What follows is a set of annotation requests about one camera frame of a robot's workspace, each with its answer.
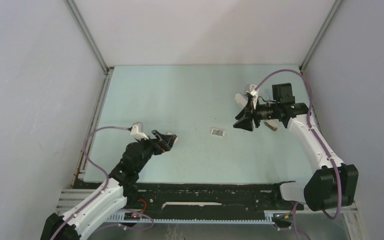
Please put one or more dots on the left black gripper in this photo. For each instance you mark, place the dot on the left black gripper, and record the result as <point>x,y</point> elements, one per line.
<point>163,144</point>

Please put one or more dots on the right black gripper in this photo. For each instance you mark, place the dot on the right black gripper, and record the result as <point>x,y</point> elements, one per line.
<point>246,116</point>

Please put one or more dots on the long white stapler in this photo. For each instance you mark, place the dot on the long white stapler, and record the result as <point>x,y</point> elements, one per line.
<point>241,100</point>

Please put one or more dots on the staple box tray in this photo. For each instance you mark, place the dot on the staple box tray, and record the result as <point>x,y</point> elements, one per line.
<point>218,132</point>

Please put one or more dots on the beige brown mini stapler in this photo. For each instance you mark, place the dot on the beige brown mini stapler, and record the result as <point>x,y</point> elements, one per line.
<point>272,125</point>

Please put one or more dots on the white staple box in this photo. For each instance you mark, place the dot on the white staple box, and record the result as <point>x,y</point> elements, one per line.
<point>174,137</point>

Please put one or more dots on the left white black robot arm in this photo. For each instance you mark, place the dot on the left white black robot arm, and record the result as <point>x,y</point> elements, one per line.
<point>118,189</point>

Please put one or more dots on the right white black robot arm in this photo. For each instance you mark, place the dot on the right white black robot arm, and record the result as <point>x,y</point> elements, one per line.
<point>333,183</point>

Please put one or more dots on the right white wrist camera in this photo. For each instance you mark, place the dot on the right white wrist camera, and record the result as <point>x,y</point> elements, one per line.
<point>252,92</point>

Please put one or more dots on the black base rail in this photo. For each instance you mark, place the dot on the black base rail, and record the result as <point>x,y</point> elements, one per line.
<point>208,202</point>

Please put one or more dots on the right aluminium frame post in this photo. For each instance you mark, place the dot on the right aluminium frame post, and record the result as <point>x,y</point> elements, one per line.
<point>335,8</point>

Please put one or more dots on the aluminium frame post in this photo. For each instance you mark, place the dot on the aluminium frame post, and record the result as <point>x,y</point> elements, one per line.
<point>86,33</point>
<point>335,8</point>

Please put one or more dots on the left aluminium frame post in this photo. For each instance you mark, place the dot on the left aluminium frame post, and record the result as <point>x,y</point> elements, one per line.
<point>86,33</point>

